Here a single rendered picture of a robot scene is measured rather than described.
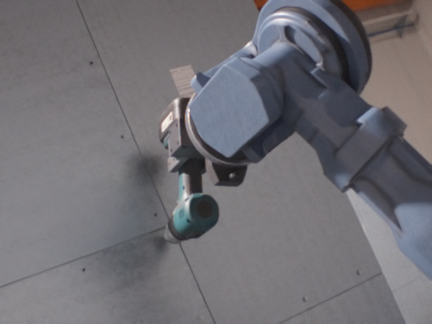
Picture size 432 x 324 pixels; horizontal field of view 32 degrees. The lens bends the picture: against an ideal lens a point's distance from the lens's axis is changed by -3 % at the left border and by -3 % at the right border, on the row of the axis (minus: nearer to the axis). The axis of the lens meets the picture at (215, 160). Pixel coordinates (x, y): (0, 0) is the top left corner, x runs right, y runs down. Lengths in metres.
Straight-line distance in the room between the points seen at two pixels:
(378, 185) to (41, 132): 0.71
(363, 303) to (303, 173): 0.30
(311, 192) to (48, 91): 0.57
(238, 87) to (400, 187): 0.23
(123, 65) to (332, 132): 0.67
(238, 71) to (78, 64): 0.62
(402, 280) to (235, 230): 4.21
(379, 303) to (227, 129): 0.71
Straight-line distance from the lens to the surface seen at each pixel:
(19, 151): 1.42
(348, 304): 1.57
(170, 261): 1.43
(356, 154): 0.94
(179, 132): 1.19
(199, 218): 1.25
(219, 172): 1.15
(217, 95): 1.00
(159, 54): 1.58
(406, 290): 5.66
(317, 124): 0.96
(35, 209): 1.39
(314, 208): 1.59
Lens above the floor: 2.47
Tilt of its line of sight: 10 degrees up
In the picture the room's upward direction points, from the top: 24 degrees counter-clockwise
